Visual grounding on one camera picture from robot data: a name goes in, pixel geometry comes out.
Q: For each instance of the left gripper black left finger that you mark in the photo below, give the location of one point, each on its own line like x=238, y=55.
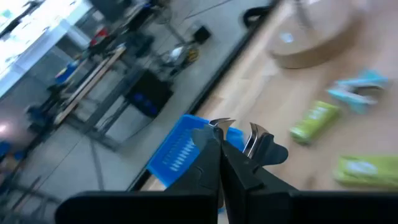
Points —
x=208, y=168

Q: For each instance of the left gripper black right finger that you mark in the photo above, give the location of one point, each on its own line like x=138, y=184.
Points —
x=242, y=174

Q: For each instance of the green staples box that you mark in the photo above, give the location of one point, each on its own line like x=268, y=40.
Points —
x=314, y=123
x=367, y=171

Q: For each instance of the teal staple remover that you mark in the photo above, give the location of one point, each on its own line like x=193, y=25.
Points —
x=351, y=96

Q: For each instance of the blue plastic basket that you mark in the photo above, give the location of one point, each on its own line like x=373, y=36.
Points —
x=177, y=152

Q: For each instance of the black box with blue lights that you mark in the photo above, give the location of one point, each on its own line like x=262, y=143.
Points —
x=149, y=95

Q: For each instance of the small black box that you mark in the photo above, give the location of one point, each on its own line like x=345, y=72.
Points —
x=202, y=34

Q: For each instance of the white shade wooden base lamp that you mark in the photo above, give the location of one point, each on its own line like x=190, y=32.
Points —
x=311, y=46

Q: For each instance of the wooden workbench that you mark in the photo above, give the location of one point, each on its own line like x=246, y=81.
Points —
x=87, y=87

